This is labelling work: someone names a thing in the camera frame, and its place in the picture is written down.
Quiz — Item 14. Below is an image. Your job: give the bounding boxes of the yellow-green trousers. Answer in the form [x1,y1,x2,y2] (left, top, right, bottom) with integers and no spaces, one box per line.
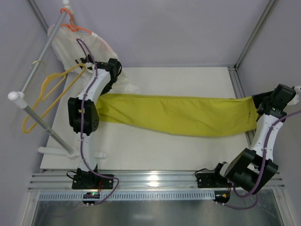
[96,93,258,137]

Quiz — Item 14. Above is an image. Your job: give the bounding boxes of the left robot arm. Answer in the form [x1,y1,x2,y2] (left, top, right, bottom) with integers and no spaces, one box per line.
[68,58,122,190]

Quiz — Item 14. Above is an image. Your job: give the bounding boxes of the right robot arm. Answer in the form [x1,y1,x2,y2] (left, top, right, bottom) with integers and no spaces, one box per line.
[213,84,301,197]

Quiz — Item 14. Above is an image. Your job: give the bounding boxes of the yellow velvet hanger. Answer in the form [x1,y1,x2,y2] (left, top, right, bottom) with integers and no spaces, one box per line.
[32,63,87,119]

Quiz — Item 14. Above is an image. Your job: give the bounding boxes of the orange plastic hanger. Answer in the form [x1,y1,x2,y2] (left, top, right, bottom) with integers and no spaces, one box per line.
[60,8,92,34]

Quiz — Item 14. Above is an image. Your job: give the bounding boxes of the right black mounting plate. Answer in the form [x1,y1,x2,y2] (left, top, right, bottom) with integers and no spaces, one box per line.
[195,171,228,188]

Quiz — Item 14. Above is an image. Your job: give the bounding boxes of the black mounting plate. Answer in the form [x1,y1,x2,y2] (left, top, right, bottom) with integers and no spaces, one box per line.
[66,170,114,190]
[195,171,228,188]

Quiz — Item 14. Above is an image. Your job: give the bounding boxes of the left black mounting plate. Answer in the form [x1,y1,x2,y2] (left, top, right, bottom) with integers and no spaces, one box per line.
[66,170,114,190]

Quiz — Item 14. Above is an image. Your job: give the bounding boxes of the white printed t-shirt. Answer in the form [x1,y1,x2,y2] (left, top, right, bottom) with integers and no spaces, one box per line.
[48,23,142,95]

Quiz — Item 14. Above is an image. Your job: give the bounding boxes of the grey clothes rack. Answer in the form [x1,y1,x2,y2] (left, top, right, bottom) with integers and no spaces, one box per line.
[7,0,108,159]

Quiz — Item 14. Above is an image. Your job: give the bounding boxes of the slotted cable duct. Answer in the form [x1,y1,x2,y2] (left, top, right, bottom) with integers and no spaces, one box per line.
[38,190,215,202]

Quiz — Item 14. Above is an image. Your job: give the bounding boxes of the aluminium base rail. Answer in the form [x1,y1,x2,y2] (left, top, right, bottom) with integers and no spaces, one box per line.
[27,170,285,192]

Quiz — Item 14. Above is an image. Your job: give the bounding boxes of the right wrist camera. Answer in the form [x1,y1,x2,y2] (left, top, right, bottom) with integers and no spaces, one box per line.
[289,86,301,105]

